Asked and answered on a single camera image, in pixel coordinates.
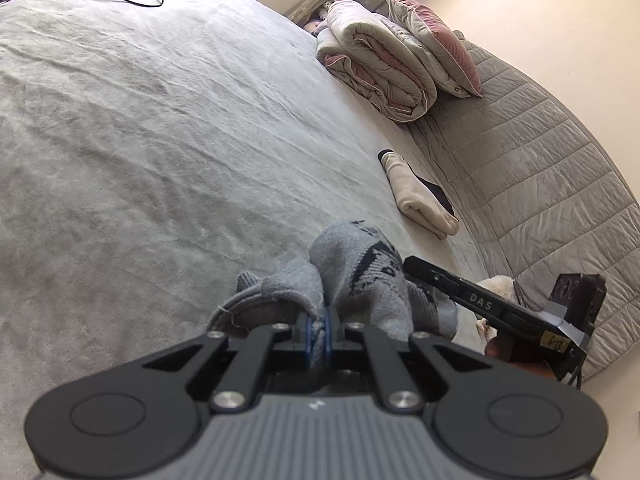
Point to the grey quilted headboard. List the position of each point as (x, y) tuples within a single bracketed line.
[(538, 195)]

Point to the person's right hand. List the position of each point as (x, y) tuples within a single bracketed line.
[(518, 353)]

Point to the folded beige garment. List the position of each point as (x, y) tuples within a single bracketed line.
[(422, 201)]

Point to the grey knit sweater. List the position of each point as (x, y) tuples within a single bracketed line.
[(351, 269)]

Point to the pink grey pillow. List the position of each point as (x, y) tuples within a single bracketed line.
[(427, 27)]

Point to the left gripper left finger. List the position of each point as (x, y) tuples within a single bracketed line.
[(268, 350)]

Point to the folded grey pink quilt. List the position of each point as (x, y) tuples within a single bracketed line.
[(359, 48)]

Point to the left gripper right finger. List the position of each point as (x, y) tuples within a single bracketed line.
[(368, 351)]

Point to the grey bed sheet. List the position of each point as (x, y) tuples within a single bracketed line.
[(150, 155)]

